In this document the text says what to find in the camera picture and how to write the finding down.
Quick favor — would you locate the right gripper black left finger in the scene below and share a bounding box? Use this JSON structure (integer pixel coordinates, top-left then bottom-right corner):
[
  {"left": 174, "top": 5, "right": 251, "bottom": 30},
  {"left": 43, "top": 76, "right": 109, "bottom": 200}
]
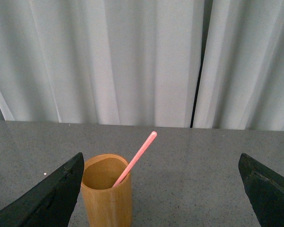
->
[{"left": 0, "top": 152, "right": 84, "bottom": 227}]

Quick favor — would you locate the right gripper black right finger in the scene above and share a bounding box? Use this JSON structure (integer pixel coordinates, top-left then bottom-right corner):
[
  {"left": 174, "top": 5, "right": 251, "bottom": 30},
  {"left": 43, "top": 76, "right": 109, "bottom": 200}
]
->
[{"left": 238, "top": 153, "right": 284, "bottom": 227}]

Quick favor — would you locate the bamboo chopstick holder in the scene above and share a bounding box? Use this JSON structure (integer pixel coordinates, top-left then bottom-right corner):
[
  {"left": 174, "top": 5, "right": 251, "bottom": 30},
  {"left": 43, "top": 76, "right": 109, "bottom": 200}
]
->
[{"left": 81, "top": 154, "right": 133, "bottom": 227}]

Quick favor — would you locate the pink chopstick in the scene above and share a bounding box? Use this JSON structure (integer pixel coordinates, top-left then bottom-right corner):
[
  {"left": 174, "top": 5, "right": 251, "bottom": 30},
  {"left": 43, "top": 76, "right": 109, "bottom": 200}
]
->
[{"left": 113, "top": 131, "right": 157, "bottom": 187}]

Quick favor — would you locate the white curtain right panel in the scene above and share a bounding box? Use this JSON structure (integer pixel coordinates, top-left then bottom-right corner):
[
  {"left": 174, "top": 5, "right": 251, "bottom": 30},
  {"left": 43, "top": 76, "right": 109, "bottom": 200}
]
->
[{"left": 193, "top": 0, "right": 284, "bottom": 131}]

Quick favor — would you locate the white curtain panel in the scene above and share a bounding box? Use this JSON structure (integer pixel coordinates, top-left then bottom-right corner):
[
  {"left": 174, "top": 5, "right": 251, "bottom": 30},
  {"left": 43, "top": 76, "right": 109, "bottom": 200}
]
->
[
  {"left": 0, "top": 0, "right": 205, "bottom": 127},
  {"left": 193, "top": 0, "right": 284, "bottom": 131}
]

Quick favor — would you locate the white curtain left panel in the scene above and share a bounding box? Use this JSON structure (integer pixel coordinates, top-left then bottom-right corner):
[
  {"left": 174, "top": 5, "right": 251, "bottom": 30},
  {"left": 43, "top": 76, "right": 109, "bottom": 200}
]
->
[{"left": 0, "top": 0, "right": 205, "bottom": 127}]

